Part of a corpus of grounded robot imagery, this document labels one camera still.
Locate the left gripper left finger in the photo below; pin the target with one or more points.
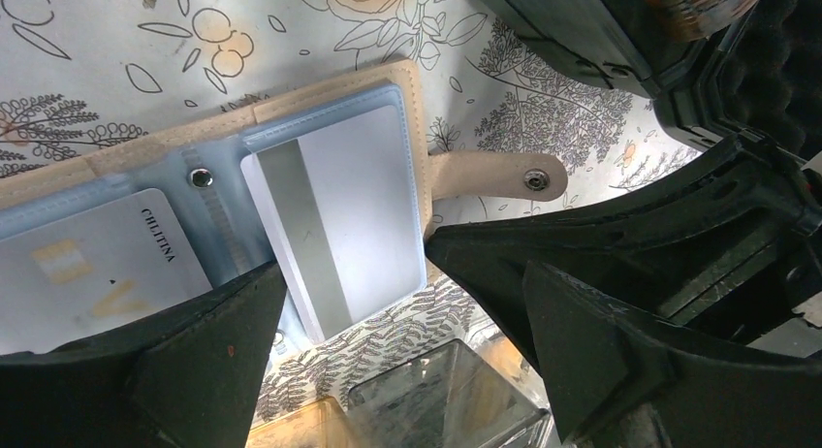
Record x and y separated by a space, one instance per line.
187 376

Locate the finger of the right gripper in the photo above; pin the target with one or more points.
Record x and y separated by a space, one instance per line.
728 245

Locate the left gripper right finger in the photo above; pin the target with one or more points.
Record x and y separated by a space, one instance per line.
618 376

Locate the white VIP card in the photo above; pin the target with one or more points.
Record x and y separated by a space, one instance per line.
64 277

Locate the silver card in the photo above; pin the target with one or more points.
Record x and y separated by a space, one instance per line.
339 206

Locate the amber transparent card holder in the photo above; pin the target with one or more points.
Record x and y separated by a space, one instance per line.
323 423

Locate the smoky black card holder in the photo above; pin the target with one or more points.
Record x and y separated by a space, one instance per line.
447 397

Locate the black poker chip case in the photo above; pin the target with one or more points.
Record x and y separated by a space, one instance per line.
711 68

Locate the floral patterned table mat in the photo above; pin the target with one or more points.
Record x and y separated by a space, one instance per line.
81 75

